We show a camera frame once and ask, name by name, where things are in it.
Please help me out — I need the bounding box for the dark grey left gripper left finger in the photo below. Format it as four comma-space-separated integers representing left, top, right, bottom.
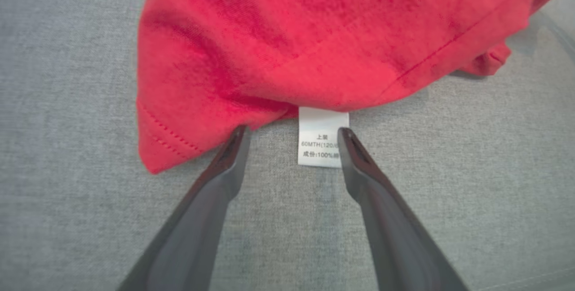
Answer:
116, 124, 252, 291

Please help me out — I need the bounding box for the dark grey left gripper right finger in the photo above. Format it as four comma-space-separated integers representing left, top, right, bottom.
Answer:
337, 127, 470, 291

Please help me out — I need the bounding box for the red jersey with white trim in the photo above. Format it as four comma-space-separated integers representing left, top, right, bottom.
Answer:
136, 0, 575, 175

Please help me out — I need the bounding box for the grey fabric sofa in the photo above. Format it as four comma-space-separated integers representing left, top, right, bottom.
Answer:
0, 0, 575, 291

